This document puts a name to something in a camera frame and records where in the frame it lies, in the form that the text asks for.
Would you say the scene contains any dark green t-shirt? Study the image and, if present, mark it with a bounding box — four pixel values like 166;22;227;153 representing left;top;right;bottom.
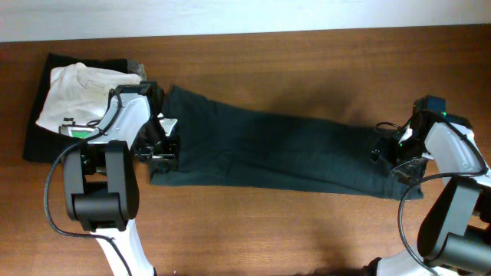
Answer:
149;86;407;200

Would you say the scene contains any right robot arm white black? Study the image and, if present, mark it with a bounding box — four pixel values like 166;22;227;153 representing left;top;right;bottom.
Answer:
361;96;490;275

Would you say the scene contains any folded black garment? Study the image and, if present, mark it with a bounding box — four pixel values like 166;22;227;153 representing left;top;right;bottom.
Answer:
22;53;135;163

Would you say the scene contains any folded white t-shirt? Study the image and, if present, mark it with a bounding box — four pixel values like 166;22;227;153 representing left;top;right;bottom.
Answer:
36;62;142;138

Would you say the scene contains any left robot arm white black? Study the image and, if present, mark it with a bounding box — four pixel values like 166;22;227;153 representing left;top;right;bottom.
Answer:
62;81;179;275

